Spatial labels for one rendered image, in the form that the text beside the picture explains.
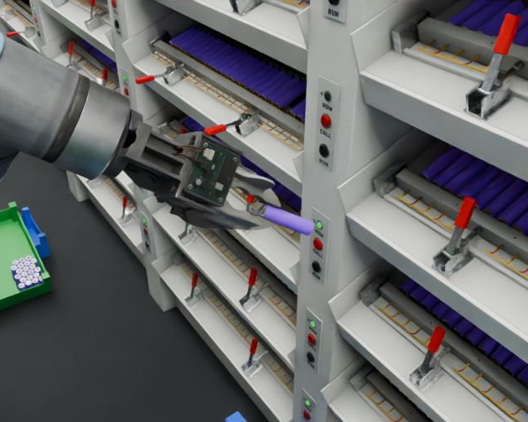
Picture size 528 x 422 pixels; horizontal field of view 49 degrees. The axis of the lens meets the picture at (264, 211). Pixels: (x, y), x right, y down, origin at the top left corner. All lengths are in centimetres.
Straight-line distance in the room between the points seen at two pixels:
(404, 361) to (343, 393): 23
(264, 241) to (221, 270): 26
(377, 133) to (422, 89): 13
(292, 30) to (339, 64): 12
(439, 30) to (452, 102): 10
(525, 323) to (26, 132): 52
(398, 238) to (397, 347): 19
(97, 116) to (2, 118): 8
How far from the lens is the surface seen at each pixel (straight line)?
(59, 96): 55
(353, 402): 105
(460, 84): 65
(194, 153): 58
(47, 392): 159
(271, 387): 132
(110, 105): 57
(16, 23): 247
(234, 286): 125
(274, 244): 104
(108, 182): 201
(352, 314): 92
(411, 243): 74
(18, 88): 55
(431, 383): 84
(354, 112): 72
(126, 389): 155
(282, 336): 115
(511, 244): 71
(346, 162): 76
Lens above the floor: 117
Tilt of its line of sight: 34 degrees down
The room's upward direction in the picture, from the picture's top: straight up
